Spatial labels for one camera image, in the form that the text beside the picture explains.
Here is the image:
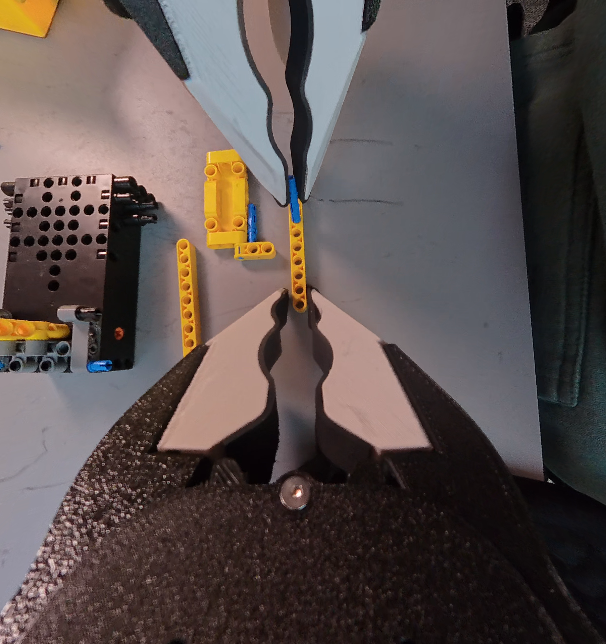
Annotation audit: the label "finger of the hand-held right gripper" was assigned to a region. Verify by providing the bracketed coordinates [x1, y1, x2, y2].
[288, 0, 368, 202]
[157, 0, 295, 208]

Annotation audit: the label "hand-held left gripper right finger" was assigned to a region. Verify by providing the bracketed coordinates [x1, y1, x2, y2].
[307, 290, 433, 458]

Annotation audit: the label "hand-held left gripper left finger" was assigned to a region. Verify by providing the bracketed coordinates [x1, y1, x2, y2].
[157, 288, 290, 459]

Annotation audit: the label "yellow long lego beam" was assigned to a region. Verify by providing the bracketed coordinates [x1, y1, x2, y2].
[176, 239, 203, 359]
[288, 199, 309, 314]

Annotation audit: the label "yellow lego panel brick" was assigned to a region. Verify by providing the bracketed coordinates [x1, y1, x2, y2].
[204, 150, 248, 250]

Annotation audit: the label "yellow short lego beam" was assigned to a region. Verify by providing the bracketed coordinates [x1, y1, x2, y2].
[234, 241, 277, 261]

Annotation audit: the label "black lego base assembly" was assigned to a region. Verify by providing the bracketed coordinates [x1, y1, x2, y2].
[0, 173, 159, 374]

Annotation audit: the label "person's dark trousers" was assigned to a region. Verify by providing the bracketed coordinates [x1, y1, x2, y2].
[514, 475, 606, 644]

